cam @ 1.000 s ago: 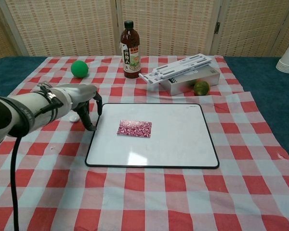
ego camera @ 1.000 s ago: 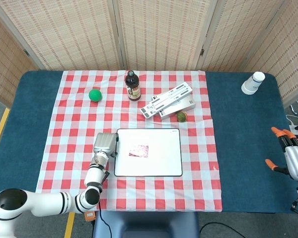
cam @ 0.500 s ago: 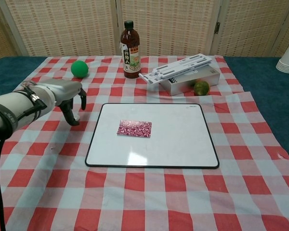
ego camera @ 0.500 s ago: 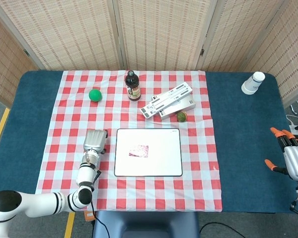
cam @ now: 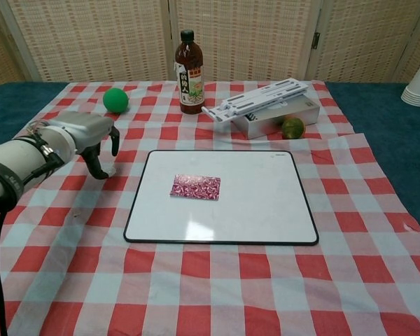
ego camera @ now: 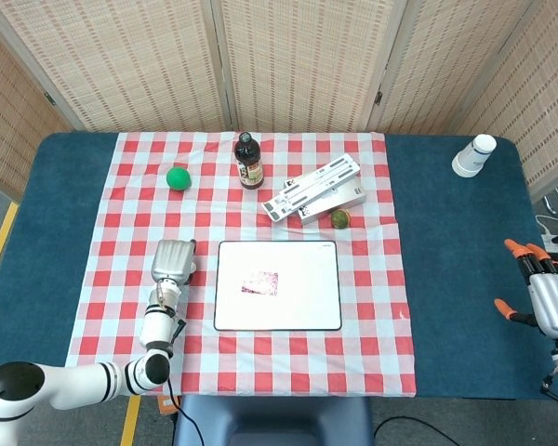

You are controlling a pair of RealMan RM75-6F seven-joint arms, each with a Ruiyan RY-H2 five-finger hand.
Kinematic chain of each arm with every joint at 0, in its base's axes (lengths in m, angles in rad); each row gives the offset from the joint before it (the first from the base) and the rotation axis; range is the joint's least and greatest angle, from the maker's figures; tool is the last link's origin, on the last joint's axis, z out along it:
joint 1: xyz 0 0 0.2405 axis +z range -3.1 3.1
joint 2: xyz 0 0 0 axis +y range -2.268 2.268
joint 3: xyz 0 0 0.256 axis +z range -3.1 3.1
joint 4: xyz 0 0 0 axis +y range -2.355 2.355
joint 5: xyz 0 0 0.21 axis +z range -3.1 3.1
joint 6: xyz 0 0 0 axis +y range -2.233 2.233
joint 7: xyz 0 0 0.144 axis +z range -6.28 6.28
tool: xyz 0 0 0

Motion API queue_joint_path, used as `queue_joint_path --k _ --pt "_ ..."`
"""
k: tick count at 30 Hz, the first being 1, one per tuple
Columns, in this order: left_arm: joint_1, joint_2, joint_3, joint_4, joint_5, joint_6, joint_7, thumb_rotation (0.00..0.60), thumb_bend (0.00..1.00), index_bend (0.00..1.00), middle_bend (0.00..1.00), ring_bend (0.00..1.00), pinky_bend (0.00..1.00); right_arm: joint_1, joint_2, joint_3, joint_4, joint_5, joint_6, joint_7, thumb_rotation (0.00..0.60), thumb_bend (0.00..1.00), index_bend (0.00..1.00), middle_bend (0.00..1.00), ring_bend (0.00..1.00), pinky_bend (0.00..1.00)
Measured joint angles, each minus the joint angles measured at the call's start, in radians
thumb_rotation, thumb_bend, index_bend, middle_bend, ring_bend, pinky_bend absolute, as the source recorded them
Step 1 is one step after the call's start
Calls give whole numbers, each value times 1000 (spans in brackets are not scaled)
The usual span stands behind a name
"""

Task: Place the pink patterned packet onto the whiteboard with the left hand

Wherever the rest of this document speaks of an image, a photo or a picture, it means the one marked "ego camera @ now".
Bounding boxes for right silver orange-tipped robot hand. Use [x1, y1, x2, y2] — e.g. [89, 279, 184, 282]
[494, 239, 558, 340]

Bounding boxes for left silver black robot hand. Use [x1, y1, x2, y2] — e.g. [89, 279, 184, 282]
[150, 239, 198, 285]

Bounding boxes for white rectangular board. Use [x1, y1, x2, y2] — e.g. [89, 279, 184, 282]
[213, 240, 343, 333]

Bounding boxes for green ball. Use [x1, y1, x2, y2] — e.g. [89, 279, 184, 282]
[166, 166, 192, 191]

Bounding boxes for blue table cover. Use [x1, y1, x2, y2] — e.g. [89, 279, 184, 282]
[0, 132, 557, 400]

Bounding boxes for dark sauce bottle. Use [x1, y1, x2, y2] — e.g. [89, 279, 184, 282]
[233, 131, 265, 190]

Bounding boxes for red white checkered tablecloth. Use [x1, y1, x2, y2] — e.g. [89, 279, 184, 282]
[64, 131, 418, 399]

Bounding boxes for white folding stand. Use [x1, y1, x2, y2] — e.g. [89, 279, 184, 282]
[261, 152, 362, 223]

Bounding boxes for white paper cup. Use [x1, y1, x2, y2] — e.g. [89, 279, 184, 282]
[451, 134, 498, 178]

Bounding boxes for white box with markers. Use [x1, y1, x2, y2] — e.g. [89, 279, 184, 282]
[283, 178, 367, 227]

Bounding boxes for blue chair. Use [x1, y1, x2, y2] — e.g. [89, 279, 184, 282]
[173, 394, 376, 446]

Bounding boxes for woven folding screen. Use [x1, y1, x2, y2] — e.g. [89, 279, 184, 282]
[0, 0, 558, 202]

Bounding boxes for black floor cable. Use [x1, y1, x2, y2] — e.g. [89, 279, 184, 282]
[374, 415, 461, 446]

